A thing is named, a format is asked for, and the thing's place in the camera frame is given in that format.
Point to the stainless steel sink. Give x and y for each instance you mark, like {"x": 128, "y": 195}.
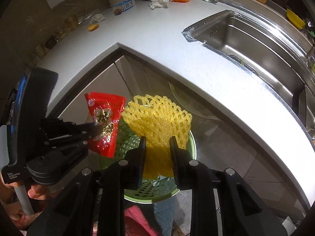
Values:
{"x": 265, "y": 52}

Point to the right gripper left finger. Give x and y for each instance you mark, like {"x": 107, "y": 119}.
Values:
{"x": 133, "y": 174}

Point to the blue white milk carton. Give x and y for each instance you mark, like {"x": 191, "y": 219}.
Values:
{"x": 125, "y": 5}

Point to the brown round pastry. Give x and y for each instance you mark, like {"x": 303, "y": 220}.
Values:
{"x": 117, "y": 12}

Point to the white crumpled plastic bag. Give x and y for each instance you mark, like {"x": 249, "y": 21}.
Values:
{"x": 156, "y": 4}

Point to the yellow bread piece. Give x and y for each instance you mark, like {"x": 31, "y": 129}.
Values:
{"x": 93, "y": 27}

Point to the yellow foam fruit net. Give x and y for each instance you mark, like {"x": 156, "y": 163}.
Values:
{"x": 157, "y": 118}

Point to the amber glass cup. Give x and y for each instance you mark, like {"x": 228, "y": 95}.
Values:
{"x": 72, "y": 22}
{"x": 40, "y": 50}

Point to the dark small bowl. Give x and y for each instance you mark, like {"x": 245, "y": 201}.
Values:
{"x": 50, "y": 43}

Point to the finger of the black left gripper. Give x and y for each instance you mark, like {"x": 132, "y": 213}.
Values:
{"x": 59, "y": 156}
{"x": 54, "y": 128}

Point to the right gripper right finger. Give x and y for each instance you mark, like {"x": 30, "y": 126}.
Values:
{"x": 180, "y": 159}

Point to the crumpled white tissue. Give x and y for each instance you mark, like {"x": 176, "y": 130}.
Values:
{"x": 97, "y": 18}

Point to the person left hand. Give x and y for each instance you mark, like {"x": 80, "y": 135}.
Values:
{"x": 13, "y": 208}

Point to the red snack bag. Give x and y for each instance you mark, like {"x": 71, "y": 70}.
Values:
{"x": 105, "y": 110}

